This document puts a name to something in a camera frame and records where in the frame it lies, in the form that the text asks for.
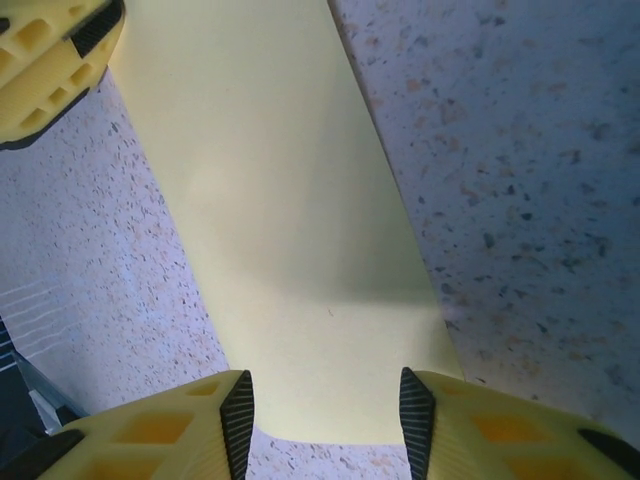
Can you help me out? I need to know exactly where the yellow cloth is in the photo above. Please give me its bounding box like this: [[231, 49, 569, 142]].
[[103, 0, 467, 446]]

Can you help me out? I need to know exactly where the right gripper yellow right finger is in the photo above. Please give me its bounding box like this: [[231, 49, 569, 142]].
[[399, 367, 640, 480]]

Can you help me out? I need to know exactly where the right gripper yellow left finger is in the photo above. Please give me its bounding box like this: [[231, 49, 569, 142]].
[[0, 369, 256, 480]]

